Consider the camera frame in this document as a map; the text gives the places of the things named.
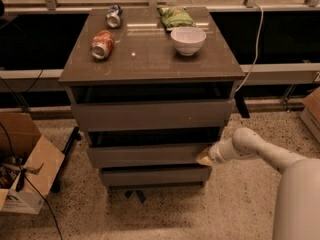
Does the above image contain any green chip bag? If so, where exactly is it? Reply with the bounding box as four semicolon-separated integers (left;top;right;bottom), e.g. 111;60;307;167
157;6;195;29

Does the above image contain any grey drawer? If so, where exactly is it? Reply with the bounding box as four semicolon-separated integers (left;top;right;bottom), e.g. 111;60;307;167
71;100;234;131
87;143;208;168
99;164;212;187

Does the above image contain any cardboard box at right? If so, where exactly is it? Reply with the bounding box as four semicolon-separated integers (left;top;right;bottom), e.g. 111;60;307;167
300;87;320;143

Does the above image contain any blue silver soda can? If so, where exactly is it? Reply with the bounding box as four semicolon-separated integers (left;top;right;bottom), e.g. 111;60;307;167
106;5;122;28

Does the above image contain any grey top drawer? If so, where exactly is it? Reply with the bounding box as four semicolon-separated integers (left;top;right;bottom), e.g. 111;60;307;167
71;100;234;131

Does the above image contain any white cable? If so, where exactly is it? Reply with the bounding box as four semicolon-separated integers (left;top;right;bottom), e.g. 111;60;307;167
234;4;265;95

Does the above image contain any open cardboard box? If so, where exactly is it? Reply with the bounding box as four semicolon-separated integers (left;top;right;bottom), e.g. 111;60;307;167
0;112;64;214

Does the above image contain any grey bottom drawer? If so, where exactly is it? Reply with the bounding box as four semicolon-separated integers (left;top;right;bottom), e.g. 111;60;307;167
99;164;212;187

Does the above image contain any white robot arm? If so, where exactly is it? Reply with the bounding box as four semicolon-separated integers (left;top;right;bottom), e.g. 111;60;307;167
196;128;320;240

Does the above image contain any black bar on floor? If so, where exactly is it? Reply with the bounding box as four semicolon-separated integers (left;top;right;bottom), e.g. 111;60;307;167
51;127;81;193

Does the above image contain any red soda can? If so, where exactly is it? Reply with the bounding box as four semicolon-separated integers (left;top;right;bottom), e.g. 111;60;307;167
90;30;114;60

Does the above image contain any grey drawer cabinet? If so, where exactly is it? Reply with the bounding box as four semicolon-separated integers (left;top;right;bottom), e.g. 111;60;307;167
58;6;246;192

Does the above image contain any white bowl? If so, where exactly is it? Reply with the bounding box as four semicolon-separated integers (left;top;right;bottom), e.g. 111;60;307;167
170;27;207;56

